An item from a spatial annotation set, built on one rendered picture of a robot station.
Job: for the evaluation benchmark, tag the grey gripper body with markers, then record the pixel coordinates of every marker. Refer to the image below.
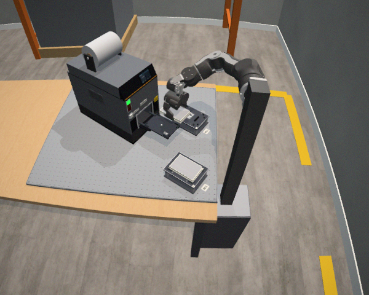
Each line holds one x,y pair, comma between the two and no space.
174,100

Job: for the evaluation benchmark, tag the white foil roll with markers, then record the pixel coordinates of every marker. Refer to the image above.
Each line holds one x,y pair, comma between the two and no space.
103,48

